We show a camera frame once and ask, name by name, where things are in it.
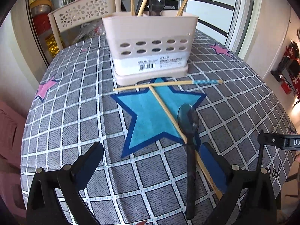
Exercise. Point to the bamboo chopstick with blue end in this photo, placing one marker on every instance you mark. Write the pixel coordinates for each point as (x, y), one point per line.
(206, 82)

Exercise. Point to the black built-in oven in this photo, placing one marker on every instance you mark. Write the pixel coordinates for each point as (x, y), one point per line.
(172, 4)

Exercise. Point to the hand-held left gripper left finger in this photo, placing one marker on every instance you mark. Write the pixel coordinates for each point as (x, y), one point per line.
(90, 166)

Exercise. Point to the grey checked star tablecloth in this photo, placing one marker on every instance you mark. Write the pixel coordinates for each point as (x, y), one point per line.
(82, 98)

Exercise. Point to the crumpled clear plastic bags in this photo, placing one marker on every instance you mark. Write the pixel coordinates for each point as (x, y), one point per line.
(90, 31)

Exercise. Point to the white refrigerator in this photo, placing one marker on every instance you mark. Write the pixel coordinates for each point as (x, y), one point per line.
(215, 2)

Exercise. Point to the beige plastic utensil holder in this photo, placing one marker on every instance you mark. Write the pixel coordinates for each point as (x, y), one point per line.
(150, 44)

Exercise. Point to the red bucket with gold lid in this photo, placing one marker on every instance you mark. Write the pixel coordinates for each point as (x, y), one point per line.
(42, 16)

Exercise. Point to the gold foil pack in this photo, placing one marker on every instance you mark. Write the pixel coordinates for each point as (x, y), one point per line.
(52, 45)

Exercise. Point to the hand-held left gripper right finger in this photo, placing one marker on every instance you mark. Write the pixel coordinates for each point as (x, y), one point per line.
(214, 166)

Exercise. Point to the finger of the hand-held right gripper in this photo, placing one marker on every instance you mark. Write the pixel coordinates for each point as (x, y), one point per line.
(269, 139)

